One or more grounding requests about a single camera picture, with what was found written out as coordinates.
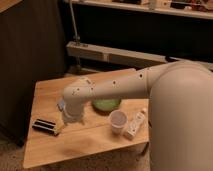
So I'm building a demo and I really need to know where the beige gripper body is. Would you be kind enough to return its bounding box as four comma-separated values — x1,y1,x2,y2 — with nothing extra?
62,101,84,123

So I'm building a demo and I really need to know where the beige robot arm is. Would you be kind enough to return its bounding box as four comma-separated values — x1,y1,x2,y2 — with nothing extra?
63,61,213,171

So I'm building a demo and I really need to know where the green round plate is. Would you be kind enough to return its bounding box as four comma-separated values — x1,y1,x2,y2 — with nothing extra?
92,99,121,113

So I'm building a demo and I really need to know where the black rectangular box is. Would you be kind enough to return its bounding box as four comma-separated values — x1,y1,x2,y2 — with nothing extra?
32,119,59,136

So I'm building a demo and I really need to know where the wooden low table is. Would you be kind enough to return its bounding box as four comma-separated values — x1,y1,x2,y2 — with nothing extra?
23,76,149,169

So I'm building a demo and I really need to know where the metal vertical pole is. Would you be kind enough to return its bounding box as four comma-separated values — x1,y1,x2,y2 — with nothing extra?
69,0,81,46

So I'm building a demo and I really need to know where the white lower shelf beam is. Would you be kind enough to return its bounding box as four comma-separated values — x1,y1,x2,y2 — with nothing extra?
66,41,167,68

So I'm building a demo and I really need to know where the dark cabinet on left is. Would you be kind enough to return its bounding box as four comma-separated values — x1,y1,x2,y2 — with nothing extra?
0,0,66,146

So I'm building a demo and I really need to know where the upper wooden shelf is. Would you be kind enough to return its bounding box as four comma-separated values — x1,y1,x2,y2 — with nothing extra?
63,0,213,20

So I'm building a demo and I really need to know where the blue sponge brush orange handle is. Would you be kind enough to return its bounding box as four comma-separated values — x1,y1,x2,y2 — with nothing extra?
57,100,65,111

